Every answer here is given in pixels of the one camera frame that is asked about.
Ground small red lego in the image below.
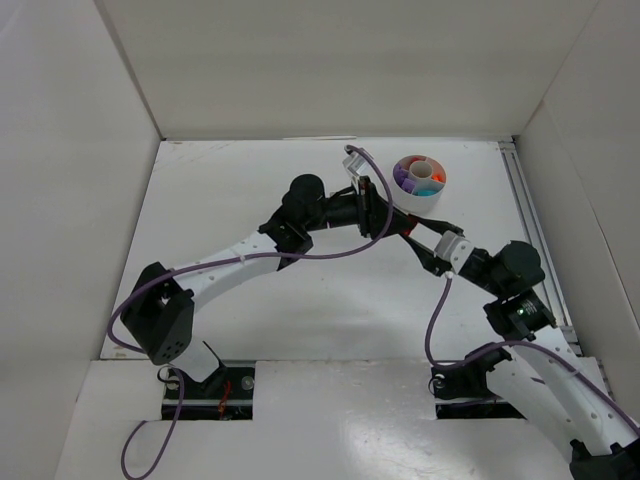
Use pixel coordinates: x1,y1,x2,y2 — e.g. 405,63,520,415
403,220,417,236

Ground purple curved printed lego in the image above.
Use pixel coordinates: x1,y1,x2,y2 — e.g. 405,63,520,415
400,179,416,194

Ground long teal lego brick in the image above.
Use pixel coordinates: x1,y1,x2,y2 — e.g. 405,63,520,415
413,188,441,197

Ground lavender lego brick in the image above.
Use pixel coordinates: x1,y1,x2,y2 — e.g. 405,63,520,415
393,163,409,187

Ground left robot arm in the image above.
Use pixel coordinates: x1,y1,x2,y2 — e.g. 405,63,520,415
120,174,415,395

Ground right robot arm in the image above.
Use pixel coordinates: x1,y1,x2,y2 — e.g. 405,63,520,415
401,215,639,479

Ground white round divided container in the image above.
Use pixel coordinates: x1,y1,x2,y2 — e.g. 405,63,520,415
390,155,447,216

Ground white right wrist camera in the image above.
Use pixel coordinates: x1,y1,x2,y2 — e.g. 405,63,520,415
434,231,474,274

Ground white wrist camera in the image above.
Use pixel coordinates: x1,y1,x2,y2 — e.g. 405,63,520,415
342,151,369,189
434,231,474,274

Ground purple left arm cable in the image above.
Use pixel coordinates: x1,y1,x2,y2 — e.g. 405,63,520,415
107,143,395,480

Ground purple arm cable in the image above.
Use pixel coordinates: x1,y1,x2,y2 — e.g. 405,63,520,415
107,143,395,480
424,272,640,441

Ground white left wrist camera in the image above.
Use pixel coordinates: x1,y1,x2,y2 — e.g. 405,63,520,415
342,151,369,189

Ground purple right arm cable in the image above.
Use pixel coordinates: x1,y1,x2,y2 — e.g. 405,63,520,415
424,272,640,441

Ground aluminium rail on table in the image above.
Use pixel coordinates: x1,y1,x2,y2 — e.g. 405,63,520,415
498,141,584,356

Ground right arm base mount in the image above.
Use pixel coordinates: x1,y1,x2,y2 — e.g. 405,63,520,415
428,349,524,420

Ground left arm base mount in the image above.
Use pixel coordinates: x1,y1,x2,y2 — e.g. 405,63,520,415
156,353,256,421

